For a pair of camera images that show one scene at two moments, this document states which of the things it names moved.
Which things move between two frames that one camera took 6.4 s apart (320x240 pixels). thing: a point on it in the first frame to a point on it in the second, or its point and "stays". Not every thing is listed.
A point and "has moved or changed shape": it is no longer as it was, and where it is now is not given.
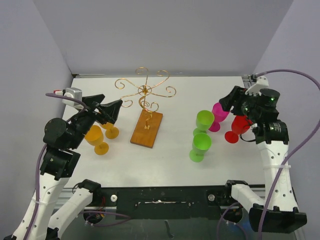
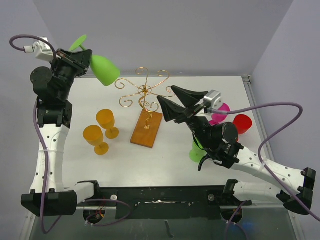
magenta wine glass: [219, 114] stays
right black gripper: [232, 99] to [172, 110]
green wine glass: [204, 120] has moved or changed shape
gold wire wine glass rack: [148, 129] stays
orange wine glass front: [94, 135] stays
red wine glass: [240, 125] stays
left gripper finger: [93, 101] to [82, 59]
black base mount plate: [167, 203] stays
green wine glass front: [202, 142] stays
